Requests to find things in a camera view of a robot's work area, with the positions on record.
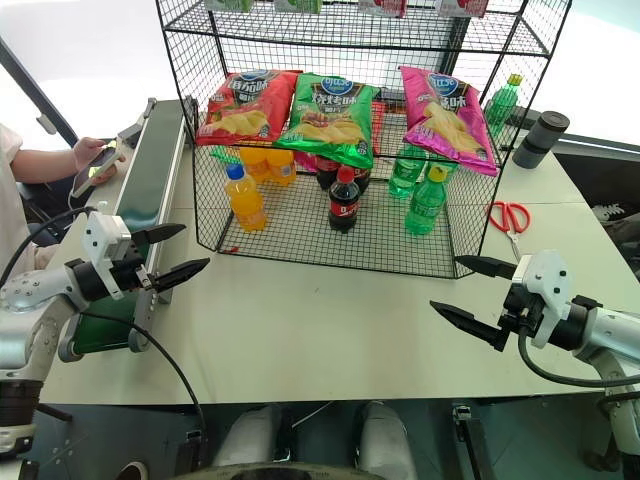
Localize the green soda bottle yellow cap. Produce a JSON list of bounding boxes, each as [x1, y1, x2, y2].
[[404, 164, 448, 237]]

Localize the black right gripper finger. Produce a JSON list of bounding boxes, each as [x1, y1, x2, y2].
[[455, 254, 519, 282], [429, 300, 508, 353]]

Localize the red box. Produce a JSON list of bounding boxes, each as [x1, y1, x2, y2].
[[370, 98, 410, 154]]

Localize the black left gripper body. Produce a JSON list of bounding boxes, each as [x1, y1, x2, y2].
[[107, 241, 154, 295]]

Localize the green conveyor belt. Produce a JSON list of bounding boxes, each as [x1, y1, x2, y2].
[[56, 96, 197, 365]]

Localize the black bag white print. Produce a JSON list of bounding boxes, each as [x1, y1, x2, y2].
[[553, 149, 640, 282]]

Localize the black wire rack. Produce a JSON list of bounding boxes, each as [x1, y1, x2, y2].
[[154, 0, 574, 280]]

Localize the person's hand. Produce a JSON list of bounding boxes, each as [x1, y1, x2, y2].
[[73, 136, 122, 174]]

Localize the green chips bag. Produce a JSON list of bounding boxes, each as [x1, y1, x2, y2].
[[272, 72, 382, 170]]

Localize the red snack packet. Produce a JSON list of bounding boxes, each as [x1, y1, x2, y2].
[[358, 0, 409, 19], [439, 0, 489, 19]]

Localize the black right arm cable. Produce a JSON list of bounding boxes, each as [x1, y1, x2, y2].
[[516, 327, 640, 389]]

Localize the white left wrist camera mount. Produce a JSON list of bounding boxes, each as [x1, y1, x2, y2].
[[82, 210, 133, 301]]

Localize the small green snack packet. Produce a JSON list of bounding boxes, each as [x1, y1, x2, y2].
[[208, 145, 242, 168]]

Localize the cola bottle red cap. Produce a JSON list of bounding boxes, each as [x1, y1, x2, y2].
[[327, 166, 363, 234]]

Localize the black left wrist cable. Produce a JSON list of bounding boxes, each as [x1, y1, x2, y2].
[[0, 205, 99, 289]]

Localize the long black left arm cable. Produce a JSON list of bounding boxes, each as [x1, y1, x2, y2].
[[78, 310, 210, 469]]

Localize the pink chips bag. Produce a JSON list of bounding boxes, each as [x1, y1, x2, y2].
[[398, 65, 501, 178]]

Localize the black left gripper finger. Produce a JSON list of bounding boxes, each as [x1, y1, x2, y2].
[[148, 257, 212, 294], [130, 223, 188, 248]]

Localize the black diagonal bar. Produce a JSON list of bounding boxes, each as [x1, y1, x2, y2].
[[0, 35, 80, 147]]

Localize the grey rounded robot leg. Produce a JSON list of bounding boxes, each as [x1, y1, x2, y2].
[[213, 403, 287, 472], [356, 401, 419, 480]]

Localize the grey cylindrical flask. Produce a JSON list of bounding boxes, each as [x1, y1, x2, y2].
[[511, 110, 572, 169]]

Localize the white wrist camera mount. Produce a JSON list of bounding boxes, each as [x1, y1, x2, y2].
[[82, 210, 133, 301], [509, 249, 574, 350]]

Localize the red chips bag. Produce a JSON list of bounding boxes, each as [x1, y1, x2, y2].
[[195, 69, 304, 147]]

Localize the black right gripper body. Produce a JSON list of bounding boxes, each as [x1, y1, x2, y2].
[[497, 283, 546, 342]]

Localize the red handled scissors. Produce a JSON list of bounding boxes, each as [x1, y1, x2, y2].
[[486, 200, 532, 262]]

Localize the green ribbed plastic bottle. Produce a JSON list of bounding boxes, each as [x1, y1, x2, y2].
[[483, 73, 524, 139]]

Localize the dark rounded robot body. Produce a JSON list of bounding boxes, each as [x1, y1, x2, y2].
[[197, 460, 417, 480]]

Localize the orange soda bottle blue cap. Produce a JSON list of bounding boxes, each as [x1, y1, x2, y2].
[[223, 163, 268, 234]]

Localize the dark smartphone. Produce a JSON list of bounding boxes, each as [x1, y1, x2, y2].
[[86, 145, 120, 169]]

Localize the green snack box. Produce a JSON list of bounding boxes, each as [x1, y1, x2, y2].
[[273, 0, 323, 14]]

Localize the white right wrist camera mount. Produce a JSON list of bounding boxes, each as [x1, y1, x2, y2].
[[509, 249, 574, 350]]

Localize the white phone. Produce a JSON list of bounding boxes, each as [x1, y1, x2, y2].
[[69, 160, 119, 200]]

